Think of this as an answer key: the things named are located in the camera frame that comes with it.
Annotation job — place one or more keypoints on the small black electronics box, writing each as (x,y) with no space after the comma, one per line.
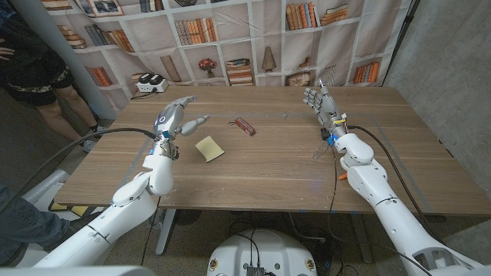
(255,271)

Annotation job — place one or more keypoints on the black backdrop stand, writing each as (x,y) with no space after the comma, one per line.
(401,38)

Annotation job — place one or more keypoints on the person in jeans dark shoes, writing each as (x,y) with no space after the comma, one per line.
(23,226)

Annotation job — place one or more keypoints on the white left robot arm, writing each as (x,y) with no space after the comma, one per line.
(126,207)

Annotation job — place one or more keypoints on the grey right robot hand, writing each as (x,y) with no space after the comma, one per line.
(328,109)

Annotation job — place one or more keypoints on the person in black clothes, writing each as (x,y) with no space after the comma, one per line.
(30,65)

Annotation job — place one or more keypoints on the white foam tube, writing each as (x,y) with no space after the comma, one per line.
(44,186)

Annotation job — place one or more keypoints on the white power strip black plugs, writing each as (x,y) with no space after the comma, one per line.
(152,83)

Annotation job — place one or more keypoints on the metal table leg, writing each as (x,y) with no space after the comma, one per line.
(165,234)
(362,239)

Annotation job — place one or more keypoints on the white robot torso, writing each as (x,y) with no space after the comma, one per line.
(264,249)

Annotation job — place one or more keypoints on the printed bookshelf backdrop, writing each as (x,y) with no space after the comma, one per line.
(245,50)

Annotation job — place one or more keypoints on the orange foam earplug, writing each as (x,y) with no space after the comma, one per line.
(342,176)

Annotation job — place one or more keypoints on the yellow sponge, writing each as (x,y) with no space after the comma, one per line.
(209,148)

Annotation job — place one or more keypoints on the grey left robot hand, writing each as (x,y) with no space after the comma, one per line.
(169,117)

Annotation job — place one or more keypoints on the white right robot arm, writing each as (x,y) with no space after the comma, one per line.
(391,214)

